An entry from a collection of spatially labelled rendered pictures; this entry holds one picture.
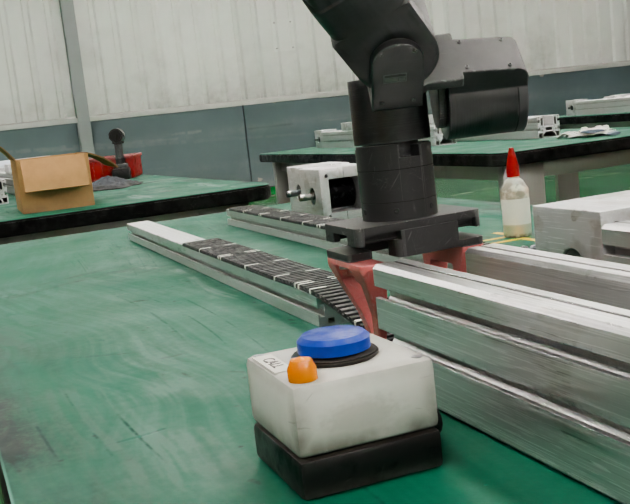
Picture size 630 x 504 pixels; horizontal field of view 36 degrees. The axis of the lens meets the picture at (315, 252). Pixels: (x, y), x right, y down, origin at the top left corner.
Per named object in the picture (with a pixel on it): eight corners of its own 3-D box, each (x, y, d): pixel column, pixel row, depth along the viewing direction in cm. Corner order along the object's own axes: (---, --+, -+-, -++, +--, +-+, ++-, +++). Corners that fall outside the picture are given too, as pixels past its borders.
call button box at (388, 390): (256, 456, 55) (242, 350, 54) (406, 420, 59) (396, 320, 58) (304, 503, 48) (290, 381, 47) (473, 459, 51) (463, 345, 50)
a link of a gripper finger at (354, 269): (459, 346, 71) (446, 222, 70) (372, 366, 69) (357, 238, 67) (417, 330, 78) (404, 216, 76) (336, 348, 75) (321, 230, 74)
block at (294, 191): (280, 217, 184) (274, 168, 183) (334, 209, 188) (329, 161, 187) (297, 221, 175) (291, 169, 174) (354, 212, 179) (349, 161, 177)
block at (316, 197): (291, 223, 173) (285, 170, 172) (349, 214, 177) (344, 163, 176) (311, 227, 164) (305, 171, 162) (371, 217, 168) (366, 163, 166)
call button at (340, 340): (289, 366, 53) (285, 331, 53) (355, 353, 55) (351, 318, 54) (315, 382, 50) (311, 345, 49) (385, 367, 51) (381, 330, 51)
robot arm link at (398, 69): (352, -31, 67) (370, 49, 61) (517, -51, 67) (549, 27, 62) (357, 97, 76) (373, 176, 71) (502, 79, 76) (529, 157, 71)
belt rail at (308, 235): (228, 224, 182) (226, 209, 182) (248, 221, 183) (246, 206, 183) (500, 292, 93) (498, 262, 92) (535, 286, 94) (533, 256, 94)
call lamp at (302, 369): (284, 379, 49) (281, 356, 48) (311, 373, 49) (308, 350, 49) (294, 385, 47) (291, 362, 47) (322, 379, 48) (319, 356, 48)
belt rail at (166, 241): (128, 239, 175) (126, 223, 175) (150, 236, 177) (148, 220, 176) (319, 328, 86) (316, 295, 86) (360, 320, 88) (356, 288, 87)
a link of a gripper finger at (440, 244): (495, 338, 72) (483, 215, 71) (411, 357, 70) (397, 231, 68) (450, 323, 79) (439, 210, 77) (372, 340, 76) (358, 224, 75)
